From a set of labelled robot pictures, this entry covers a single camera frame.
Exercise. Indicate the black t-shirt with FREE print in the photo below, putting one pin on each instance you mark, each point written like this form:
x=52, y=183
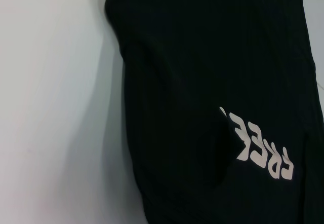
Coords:
x=202, y=82

